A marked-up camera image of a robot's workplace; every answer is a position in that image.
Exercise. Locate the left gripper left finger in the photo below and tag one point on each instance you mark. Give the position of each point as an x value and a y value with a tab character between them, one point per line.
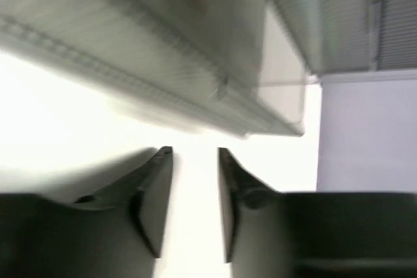
115	231

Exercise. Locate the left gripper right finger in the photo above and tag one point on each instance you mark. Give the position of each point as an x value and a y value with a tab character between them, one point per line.
267	233

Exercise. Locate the clear acrylic drawer organizer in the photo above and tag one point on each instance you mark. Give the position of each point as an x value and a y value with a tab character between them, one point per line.
238	65

